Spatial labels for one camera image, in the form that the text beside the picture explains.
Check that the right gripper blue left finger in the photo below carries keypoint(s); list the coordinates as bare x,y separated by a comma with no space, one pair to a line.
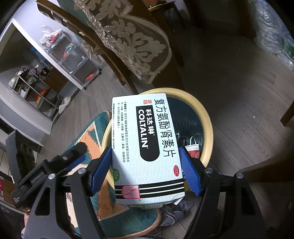
99,169

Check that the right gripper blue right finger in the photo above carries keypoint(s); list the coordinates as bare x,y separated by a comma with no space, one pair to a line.
191,175

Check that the white Coltalin medicine box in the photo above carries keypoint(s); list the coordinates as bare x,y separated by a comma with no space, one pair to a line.
146,164

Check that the trash pile inside bin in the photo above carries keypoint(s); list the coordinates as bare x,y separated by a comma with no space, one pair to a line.
193,144

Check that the teal and beige printed mat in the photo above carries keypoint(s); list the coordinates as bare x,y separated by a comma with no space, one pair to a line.
117,221

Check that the white slippers on floor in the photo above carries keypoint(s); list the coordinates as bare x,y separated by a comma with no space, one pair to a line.
64,105

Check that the grey plastic drawer cart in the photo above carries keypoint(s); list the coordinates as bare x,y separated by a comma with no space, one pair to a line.
74,60

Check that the lace embroidered tablecloth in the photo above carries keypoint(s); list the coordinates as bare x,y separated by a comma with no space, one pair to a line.
141,45

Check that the clear plastic water bottles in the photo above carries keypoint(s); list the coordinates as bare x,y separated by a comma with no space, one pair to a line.
271,33

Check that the wooden dining chair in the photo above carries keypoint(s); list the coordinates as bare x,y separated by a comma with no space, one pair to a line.
169,77

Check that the metal wire shelving rack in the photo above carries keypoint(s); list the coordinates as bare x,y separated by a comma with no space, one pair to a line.
30,87

